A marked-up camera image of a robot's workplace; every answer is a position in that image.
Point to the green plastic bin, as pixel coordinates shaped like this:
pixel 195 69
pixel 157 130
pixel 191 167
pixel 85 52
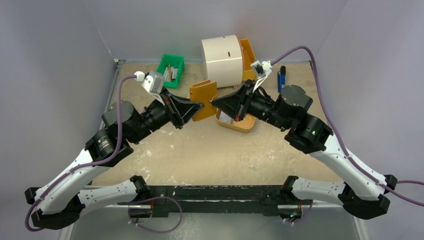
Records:
pixel 172 68

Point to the silver credit cards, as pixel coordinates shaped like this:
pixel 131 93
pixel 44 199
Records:
pixel 223 117

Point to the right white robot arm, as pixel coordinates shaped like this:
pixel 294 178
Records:
pixel 361 191

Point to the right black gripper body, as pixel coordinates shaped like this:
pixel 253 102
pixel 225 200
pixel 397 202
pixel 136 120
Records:
pixel 243 103

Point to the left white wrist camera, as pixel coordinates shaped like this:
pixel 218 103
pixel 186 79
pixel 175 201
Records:
pixel 153 83

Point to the orange open drawer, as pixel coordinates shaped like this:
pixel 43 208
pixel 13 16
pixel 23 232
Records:
pixel 248 57

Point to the cream round drawer cabinet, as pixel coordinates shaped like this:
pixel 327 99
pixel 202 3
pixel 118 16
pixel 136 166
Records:
pixel 223 60

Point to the orange card holder wallet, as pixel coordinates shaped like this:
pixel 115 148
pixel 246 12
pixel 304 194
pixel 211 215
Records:
pixel 204 92

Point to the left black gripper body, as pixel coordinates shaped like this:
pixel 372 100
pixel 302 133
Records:
pixel 155 116

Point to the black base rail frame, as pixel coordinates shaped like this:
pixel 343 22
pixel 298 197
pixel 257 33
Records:
pixel 267 200

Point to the orange oval tray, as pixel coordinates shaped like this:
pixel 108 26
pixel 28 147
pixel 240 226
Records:
pixel 244 126

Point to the blue black marker pen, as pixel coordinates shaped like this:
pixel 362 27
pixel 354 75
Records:
pixel 281 78

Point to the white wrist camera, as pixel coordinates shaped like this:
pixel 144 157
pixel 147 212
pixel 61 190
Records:
pixel 261 70
pixel 153 83

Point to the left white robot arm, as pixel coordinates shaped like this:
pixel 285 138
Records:
pixel 65 199

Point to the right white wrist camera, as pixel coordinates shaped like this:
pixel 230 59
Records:
pixel 261 70

